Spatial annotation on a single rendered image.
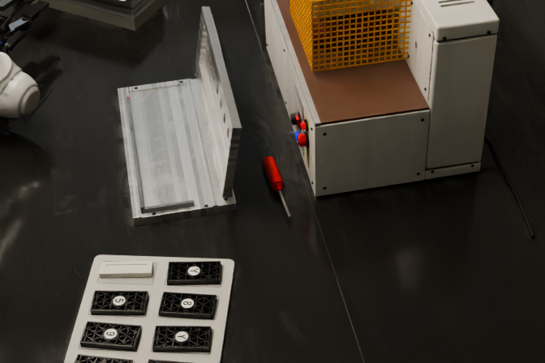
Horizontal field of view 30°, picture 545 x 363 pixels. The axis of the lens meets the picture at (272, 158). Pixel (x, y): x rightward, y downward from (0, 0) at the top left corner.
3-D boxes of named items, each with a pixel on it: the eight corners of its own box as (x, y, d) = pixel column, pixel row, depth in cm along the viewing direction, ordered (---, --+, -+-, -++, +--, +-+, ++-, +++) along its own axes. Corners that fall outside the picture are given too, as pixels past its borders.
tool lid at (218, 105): (201, 6, 224) (209, 6, 225) (193, 76, 236) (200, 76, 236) (232, 128, 191) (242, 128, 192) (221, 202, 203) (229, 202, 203)
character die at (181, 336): (156, 330, 181) (155, 325, 180) (211, 330, 180) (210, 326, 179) (152, 352, 177) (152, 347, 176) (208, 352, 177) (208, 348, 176)
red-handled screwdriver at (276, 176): (261, 166, 215) (260, 156, 213) (274, 164, 215) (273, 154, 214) (282, 224, 202) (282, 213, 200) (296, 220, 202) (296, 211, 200)
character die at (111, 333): (87, 325, 182) (87, 320, 181) (141, 329, 181) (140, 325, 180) (80, 346, 178) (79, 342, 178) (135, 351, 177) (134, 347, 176)
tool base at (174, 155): (118, 96, 236) (116, 83, 233) (207, 83, 238) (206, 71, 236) (134, 226, 203) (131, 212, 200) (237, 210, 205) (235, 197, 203)
